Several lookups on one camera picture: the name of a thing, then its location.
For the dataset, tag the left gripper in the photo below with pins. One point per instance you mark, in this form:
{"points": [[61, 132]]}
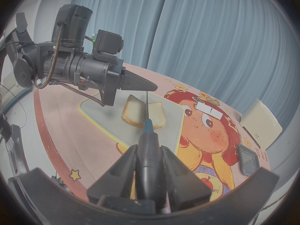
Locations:
{"points": [[93, 71]]}

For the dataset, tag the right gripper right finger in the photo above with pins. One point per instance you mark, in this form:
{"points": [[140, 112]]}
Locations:
{"points": [[182, 184]]}

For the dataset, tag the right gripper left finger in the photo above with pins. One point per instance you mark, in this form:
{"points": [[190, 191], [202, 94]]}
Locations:
{"points": [[117, 179]]}

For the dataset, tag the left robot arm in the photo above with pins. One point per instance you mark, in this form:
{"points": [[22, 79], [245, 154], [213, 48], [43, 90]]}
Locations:
{"points": [[70, 24]]}

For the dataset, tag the slice of bread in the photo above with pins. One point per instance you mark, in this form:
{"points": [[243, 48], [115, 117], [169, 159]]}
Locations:
{"points": [[134, 111]]}

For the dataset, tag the cream toaster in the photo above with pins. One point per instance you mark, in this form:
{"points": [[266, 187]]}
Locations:
{"points": [[260, 121]]}

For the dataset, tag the cutting board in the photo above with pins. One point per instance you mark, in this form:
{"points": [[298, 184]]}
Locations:
{"points": [[103, 116]]}

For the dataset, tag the blue curtain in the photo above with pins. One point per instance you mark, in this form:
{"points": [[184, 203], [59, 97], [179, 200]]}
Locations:
{"points": [[222, 31], [117, 13]]}

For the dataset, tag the dark grey tray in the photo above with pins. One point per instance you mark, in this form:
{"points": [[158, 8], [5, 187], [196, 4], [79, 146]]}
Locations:
{"points": [[248, 159]]}

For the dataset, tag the white knife rest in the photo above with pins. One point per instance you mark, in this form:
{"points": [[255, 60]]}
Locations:
{"points": [[202, 108]]}

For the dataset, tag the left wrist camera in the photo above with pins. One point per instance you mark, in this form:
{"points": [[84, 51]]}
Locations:
{"points": [[109, 43]]}

